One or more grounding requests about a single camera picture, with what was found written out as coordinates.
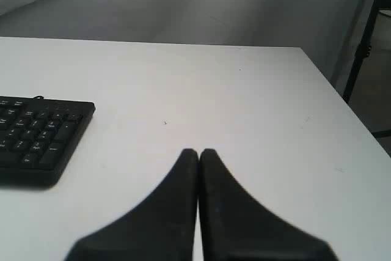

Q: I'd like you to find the black metal stand frame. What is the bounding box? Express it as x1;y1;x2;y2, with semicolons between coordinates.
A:
342;0;390;139

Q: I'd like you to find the black Acer keyboard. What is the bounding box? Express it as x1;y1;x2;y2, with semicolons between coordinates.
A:
1;96;95;188

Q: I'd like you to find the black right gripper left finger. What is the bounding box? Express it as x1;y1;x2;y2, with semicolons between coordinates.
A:
66;149;199;260

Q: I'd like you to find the grey backdrop cloth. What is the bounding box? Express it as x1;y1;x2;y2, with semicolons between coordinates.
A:
1;0;374;91

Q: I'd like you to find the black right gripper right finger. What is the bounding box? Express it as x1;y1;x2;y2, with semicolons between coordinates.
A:
199;149;337;260

